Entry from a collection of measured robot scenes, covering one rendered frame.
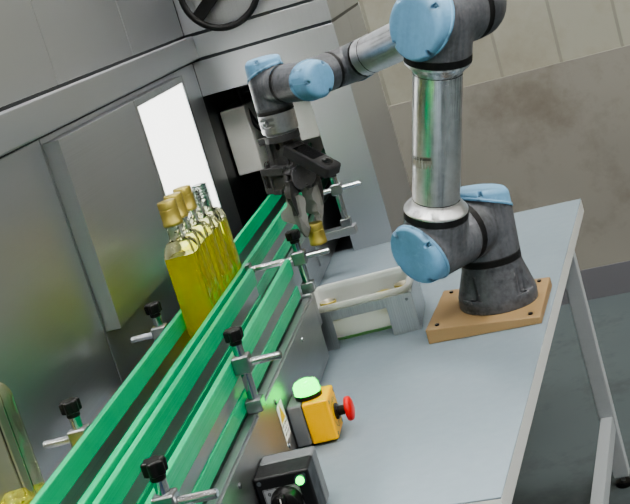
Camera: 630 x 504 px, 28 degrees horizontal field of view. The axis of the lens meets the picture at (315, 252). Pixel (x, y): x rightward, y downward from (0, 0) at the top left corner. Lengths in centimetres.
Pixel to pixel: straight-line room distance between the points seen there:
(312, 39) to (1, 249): 147
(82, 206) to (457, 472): 80
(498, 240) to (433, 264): 18
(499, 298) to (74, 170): 81
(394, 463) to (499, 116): 297
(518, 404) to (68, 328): 72
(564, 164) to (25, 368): 316
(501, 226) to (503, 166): 244
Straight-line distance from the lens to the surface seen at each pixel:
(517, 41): 469
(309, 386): 201
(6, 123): 199
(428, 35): 206
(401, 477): 183
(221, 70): 323
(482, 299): 236
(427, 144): 216
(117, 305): 220
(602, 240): 480
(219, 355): 206
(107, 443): 180
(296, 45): 319
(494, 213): 232
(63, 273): 209
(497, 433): 189
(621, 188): 475
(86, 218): 216
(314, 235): 251
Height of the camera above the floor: 147
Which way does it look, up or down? 12 degrees down
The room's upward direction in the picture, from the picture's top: 17 degrees counter-clockwise
